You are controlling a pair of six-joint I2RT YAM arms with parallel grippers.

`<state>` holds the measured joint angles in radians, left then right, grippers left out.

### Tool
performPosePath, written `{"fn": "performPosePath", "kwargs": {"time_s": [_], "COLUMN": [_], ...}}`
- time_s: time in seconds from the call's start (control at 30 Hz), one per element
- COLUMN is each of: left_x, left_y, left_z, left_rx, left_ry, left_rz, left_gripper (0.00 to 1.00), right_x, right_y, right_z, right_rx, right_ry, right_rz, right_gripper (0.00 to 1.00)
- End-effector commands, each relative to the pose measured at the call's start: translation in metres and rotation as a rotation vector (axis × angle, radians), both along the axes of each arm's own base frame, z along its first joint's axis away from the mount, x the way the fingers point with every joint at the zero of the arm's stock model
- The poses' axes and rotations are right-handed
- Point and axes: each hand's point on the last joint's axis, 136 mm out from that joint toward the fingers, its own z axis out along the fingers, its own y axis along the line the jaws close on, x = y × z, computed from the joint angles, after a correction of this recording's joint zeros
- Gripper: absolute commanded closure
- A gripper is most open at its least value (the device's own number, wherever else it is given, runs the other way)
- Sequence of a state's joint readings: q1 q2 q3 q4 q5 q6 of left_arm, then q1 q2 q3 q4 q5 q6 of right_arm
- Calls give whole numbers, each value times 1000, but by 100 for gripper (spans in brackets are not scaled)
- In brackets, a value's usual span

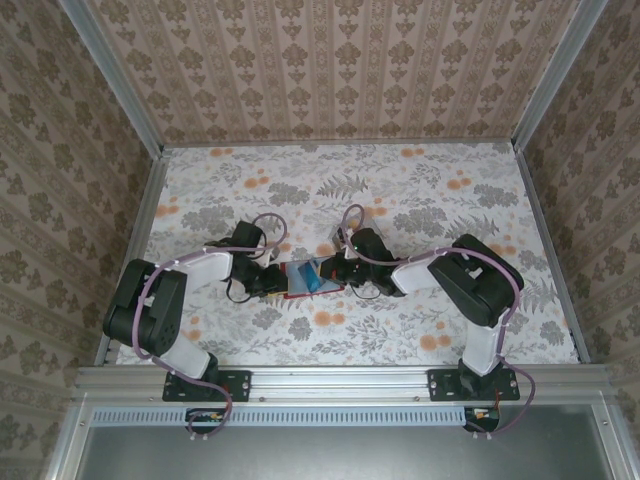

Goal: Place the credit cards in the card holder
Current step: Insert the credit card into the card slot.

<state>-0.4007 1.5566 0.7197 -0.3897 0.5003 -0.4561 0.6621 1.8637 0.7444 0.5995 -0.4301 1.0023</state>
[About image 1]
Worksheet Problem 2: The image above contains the red card holder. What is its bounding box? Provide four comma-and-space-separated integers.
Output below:
279, 257, 345, 301

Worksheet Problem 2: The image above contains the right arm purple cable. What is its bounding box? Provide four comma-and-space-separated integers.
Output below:
341, 203, 539, 441

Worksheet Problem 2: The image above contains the thin aluminium wall rail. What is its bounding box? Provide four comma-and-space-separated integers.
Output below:
162, 137, 519, 149

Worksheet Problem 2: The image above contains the aluminium corner post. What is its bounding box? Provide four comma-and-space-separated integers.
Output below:
57, 0, 166, 154
512, 0, 609, 151

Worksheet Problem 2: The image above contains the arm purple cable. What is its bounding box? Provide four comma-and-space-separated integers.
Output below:
341, 203, 539, 441
130, 212, 289, 441

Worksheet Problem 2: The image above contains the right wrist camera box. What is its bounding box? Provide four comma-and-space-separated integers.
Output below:
329, 224, 354, 251

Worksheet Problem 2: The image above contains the slotted grey cable duct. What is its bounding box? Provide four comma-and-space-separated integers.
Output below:
92, 405, 474, 427

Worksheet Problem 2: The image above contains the floral table cover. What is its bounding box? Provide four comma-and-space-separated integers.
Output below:
107, 142, 581, 366

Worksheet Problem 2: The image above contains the grey metal sheet panel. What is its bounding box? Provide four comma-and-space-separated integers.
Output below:
74, 404, 616, 480

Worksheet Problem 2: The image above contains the long aluminium base rail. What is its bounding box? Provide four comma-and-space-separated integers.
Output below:
74, 364, 614, 401

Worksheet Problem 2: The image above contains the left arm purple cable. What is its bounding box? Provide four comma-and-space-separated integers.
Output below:
130, 212, 289, 441

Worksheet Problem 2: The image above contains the aluminium side rail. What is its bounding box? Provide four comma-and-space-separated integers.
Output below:
514, 144, 591, 364
94, 149, 171, 366

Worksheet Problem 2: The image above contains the blue credit card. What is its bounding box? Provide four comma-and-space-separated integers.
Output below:
297, 259, 324, 294

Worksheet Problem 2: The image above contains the black connector with wires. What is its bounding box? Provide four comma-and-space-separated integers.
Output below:
185, 407, 234, 436
462, 405, 501, 434

